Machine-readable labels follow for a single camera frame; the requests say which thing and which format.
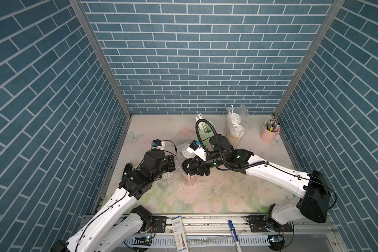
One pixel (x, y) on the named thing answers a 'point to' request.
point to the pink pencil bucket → (268, 136)
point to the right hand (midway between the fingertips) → (189, 168)
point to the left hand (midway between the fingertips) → (179, 158)
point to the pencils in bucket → (272, 125)
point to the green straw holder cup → (206, 129)
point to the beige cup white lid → (237, 132)
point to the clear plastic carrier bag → (238, 118)
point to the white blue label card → (179, 234)
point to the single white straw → (232, 105)
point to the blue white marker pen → (236, 241)
